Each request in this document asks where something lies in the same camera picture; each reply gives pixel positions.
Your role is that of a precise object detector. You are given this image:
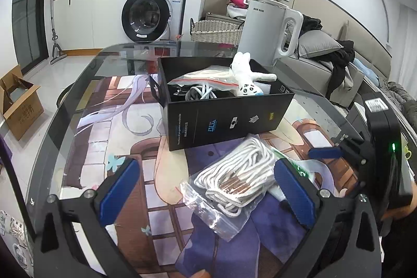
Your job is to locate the white washing machine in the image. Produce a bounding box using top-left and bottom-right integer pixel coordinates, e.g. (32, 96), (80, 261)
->
(121, 0), (185, 42)

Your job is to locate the floor mop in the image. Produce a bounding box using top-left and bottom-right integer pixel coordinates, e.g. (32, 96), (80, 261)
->
(47, 0), (68, 66)

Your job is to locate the grey pillow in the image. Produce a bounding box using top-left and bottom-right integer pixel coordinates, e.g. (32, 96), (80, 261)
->
(298, 30), (343, 59)

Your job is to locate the pink clothing pile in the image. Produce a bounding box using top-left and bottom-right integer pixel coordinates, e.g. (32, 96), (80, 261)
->
(226, 0), (250, 20)

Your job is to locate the white electric kettle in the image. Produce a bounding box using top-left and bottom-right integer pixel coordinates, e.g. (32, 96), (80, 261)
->
(237, 0), (303, 66)

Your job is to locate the green white medicine packet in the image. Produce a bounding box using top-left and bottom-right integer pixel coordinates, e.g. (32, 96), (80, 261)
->
(271, 147), (336, 194)

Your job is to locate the grey sofa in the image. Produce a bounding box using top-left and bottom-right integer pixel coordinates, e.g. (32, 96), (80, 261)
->
(281, 20), (391, 107)

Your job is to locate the white wicker basket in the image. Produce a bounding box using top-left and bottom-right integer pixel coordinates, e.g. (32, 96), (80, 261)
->
(189, 18), (244, 47)

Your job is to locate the bag of white rope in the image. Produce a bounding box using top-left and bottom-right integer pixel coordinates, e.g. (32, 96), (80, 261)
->
(180, 135), (277, 242)

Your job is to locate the anime print table mat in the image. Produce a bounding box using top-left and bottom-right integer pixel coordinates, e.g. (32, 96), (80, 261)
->
(59, 76), (357, 277)

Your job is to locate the white kitchen cabinet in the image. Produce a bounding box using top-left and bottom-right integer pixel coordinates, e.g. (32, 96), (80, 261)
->
(53, 0), (121, 52)

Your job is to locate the black clothing on sofa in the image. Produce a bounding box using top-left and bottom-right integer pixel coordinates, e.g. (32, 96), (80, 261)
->
(298, 15), (355, 100)

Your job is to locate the dark glass door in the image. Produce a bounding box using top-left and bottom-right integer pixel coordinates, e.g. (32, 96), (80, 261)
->
(12, 0), (49, 74)

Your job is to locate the white cable in box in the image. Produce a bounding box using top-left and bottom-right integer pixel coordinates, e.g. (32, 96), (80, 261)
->
(184, 82), (216, 102)

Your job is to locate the black cardboard box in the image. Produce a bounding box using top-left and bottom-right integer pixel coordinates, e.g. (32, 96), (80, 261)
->
(150, 57), (294, 151)

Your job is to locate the right hand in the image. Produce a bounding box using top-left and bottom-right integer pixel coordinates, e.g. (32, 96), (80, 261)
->
(382, 181), (417, 221)

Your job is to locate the white plush bunny toy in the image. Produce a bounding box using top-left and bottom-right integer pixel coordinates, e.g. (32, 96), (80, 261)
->
(230, 52), (277, 97)

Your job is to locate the open cardboard box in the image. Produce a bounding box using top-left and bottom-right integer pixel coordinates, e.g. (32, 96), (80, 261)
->
(1, 65), (44, 140)

